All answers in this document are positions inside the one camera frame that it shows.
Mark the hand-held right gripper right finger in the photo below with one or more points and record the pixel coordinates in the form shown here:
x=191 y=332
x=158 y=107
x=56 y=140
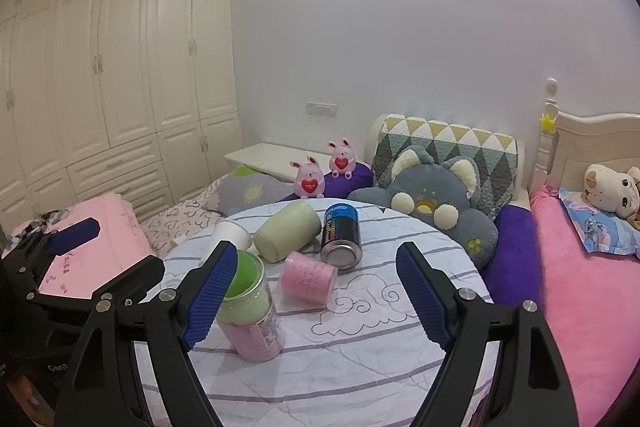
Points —
x=425 y=297

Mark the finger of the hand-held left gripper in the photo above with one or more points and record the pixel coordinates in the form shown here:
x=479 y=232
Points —
x=75 y=238
x=142 y=274

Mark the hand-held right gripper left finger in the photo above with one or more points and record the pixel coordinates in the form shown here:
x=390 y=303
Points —
x=210 y=297

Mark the pink cup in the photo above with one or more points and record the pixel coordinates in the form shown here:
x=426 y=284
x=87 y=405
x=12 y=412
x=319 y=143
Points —
x=307 y=282

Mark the white cup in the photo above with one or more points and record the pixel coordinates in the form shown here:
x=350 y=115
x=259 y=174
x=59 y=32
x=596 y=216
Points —
x=230 y=234

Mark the pale green cup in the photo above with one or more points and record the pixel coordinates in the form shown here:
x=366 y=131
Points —
x=287 y=229

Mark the pink quilt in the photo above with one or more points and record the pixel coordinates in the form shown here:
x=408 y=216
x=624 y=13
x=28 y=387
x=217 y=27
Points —
x=120 y=227

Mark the glass jar green pink filling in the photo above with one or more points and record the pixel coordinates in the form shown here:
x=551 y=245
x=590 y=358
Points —
x=255 y=322

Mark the heart print bed sheet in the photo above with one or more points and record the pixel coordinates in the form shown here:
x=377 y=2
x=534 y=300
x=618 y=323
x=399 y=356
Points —
x=175 y=222

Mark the grey cat plush cushion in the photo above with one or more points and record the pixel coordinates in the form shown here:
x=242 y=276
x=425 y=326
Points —
x=465 y=227

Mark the black spray can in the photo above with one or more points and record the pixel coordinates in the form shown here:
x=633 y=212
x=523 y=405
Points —
x=342 y=232

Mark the grey flower print pillow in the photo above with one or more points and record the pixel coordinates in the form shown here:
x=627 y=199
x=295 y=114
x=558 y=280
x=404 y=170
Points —
x=250 y=194

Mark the white nightstand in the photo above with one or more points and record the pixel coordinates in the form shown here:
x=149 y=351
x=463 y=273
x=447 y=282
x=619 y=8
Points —
x=260 y=157

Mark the pink bunny plush red heart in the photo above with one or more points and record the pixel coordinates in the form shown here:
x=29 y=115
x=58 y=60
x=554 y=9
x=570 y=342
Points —
x=341 y=159
x=309 y=179

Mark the triangle pattern quilted cushion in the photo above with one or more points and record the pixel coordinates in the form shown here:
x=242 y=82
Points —
x=450 y=142

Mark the pink fleece blanket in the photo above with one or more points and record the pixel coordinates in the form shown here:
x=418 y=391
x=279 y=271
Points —
x=590 y=307

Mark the blue cartoon pillow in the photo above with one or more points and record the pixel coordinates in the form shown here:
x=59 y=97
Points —
x=595 y=227

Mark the cream wardrobe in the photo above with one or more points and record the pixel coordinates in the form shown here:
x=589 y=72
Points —
x=125 y=57

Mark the cream dog plush toy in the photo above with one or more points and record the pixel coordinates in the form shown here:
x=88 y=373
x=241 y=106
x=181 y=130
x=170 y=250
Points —
x=607 y=187

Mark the yellow star ornament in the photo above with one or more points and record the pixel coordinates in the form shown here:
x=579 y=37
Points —
x=547 y=122

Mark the cream bed headboard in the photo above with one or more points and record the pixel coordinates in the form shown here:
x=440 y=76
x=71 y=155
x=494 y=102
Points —
x=580 y=142

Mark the wall socket panel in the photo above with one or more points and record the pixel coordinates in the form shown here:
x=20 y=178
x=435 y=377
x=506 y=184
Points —
x=321 y=109

